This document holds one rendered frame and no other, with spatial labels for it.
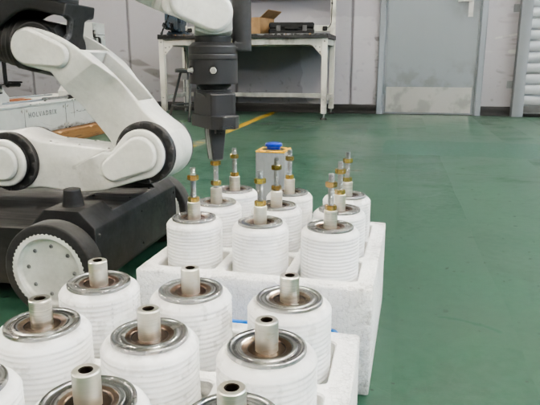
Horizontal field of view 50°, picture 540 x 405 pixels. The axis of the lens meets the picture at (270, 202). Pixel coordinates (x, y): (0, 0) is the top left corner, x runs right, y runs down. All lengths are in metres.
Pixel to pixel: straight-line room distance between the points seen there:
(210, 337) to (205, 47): 0.55
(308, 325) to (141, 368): 0.18
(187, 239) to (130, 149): 0.40
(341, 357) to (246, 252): 0.31
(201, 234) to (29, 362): 0.44
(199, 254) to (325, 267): 0.21
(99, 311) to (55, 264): 0.57
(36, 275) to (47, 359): 0.69
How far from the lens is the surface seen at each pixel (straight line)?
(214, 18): 1.03
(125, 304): 0.71
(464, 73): 6.07
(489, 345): 1.19
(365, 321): 0.92
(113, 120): 1.38
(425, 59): 6.04
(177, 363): 0.57
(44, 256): 1.27
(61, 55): 1.39
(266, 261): 0.95
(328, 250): 0.91
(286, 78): 6.15
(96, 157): 1.37
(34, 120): 3.86
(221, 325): 0.68
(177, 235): 0.98
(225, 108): 1.05
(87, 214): 1.27
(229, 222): 1.08
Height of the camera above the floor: 0.51
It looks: 14 degrees down
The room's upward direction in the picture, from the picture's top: straight up
